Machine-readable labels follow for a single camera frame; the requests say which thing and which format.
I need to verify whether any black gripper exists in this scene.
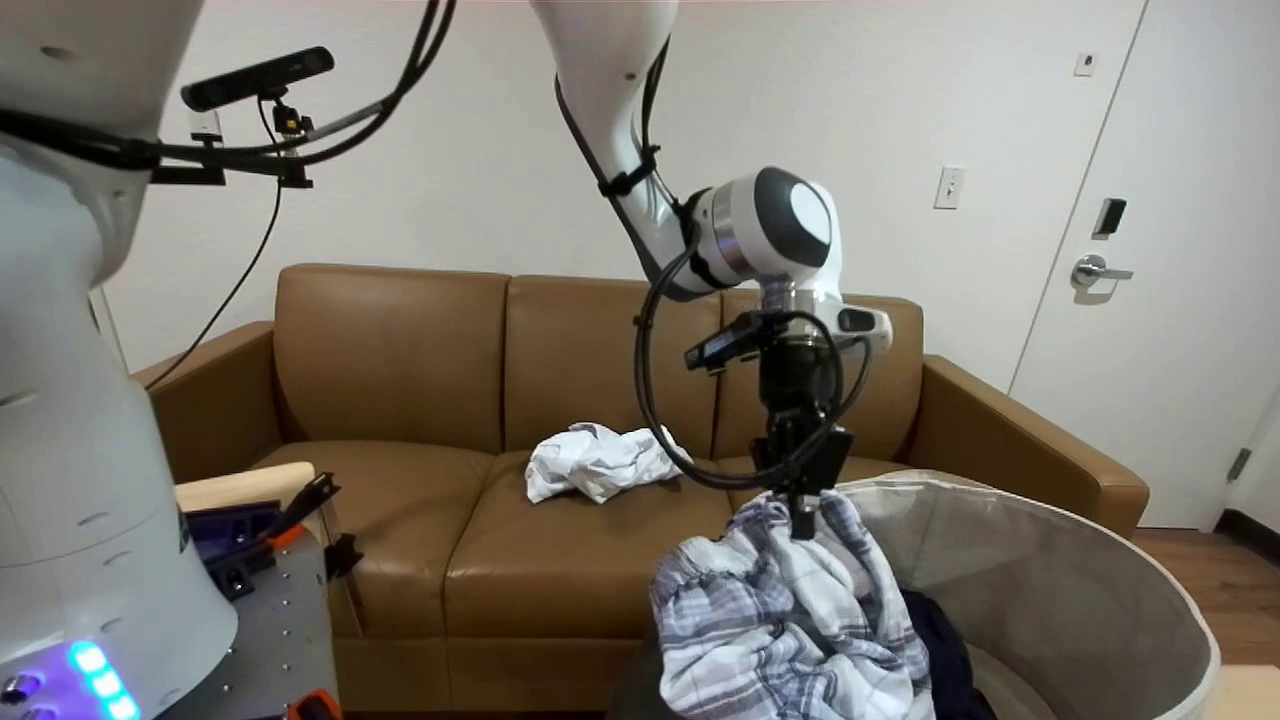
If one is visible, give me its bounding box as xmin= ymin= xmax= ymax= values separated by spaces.
xmin=746 ymin=333 xmax=856 ymax=544

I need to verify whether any white fabric laundry bag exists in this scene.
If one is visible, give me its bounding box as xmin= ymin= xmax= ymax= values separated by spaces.
xmin=832 ymin=470 xmax=1225 ymax=720

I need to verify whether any thick black cable bundle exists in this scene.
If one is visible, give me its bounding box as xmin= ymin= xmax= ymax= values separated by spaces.
xmin=0 ymin=0 xmax=856 ymax=496

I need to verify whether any white light switch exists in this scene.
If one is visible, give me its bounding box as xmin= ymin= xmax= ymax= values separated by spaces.
xmin=928 ymin=160 xmax=967 ymax=218

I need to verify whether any silver door handle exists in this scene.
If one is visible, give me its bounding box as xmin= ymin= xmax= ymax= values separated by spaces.
xmin=1069 ymin=254 xmax=1135 ymax=301

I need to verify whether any dark navy cloth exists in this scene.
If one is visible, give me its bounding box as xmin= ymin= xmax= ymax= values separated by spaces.
xmin=902 ymin=594 xmax=996 ymax=720

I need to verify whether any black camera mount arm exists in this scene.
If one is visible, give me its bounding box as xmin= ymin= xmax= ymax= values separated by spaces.
xmin=116 ymin=96 xmax=321 ymax=191

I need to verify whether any white crumpled cloth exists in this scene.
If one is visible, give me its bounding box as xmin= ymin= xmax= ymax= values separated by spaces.
xmin=520 ymin=421 xmax=686 ymax=508

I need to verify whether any black door card reader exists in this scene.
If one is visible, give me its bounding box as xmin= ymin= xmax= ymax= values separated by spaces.
xmin=1083 ymin=191 xmax=1135 ymax=249

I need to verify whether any black bar-shaped camera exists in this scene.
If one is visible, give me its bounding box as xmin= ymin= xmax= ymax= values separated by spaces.
xmin=177 ymin=46 xmax=340 ymax=118

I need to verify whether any brown leather couch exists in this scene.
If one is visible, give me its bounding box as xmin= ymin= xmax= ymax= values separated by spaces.
xmin=131 ymin=260 xmax=1152 ymax=716

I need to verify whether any black orange clamp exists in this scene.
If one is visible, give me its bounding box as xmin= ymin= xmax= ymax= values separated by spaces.
xmin=184 ymin=471 xmax=342 ymax=600

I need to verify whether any thin black camera cable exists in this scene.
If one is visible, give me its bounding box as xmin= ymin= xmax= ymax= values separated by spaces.
xmin=141 ymin=185 xmax=291 ymax=396

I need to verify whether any white door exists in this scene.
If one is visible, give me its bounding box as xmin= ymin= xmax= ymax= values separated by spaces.
xmin=1008 ymin=0 xmax=1280 ymax=535

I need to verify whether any small black clamp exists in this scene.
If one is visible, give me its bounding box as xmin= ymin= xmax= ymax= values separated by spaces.
xmin=314 ymin=531 xmax=369 ymax=586

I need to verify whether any beige rug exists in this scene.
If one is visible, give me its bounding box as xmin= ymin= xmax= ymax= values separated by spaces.
xmin=1204 ymin=662 xmax=1280 ymax=720

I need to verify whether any grey perforated base plate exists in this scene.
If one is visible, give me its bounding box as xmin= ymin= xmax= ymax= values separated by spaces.
xmin=154 ymin=524 xmax=342 ymax=720

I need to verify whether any blue white plaid cloth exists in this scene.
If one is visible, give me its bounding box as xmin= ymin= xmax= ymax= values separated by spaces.
xmin=646 ymin=488 xmax=935 ymax=720

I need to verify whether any small red object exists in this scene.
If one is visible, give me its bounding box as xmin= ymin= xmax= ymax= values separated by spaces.
xmin=282 ymin=690 xmax=342 ymax=720

